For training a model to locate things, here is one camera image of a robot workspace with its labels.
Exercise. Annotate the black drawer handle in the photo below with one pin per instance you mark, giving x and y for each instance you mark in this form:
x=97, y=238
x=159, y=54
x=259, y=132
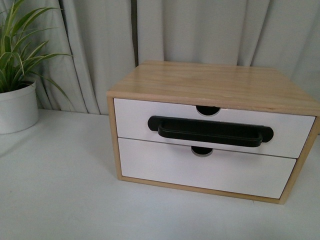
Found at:
x=217, y=132

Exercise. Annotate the white drawer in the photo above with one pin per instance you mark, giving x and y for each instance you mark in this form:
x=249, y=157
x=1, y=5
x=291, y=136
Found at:
x=228, y=171
x=290, y=131

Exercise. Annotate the wooden two-drawer cabinet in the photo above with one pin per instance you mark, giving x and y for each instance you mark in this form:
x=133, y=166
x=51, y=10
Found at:
x=210, y=88

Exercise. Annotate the grey curtain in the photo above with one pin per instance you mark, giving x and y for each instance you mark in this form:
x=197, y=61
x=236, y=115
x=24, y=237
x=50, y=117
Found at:
x=101, y=41

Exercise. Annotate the white plant pot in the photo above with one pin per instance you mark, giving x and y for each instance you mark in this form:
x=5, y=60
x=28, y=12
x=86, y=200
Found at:
x=18, y=109

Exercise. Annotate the green spider plant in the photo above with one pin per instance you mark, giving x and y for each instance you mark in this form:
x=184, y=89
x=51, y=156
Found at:
x=18, y=60

